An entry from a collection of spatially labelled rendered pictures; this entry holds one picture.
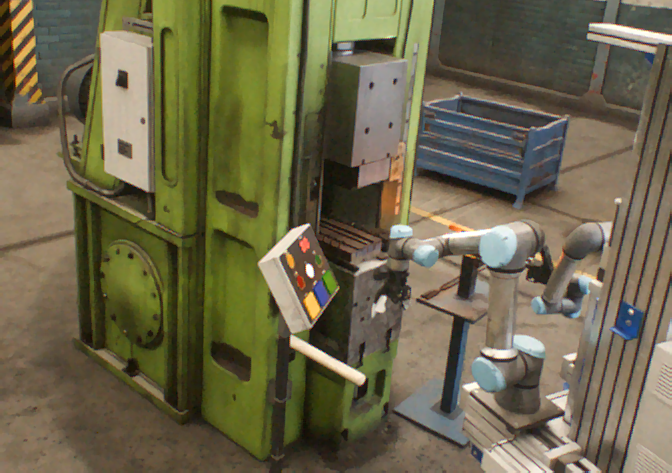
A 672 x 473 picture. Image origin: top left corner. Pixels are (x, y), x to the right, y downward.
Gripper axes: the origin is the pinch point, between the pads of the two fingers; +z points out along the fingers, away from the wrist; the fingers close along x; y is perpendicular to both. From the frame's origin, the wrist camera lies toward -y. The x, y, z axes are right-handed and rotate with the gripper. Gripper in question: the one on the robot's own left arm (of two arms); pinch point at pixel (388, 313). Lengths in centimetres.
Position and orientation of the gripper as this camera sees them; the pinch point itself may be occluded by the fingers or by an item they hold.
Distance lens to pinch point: 289.2
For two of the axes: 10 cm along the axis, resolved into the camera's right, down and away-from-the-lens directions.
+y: 5.0, 3.5, -7.9
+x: 8.6, -1.2, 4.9
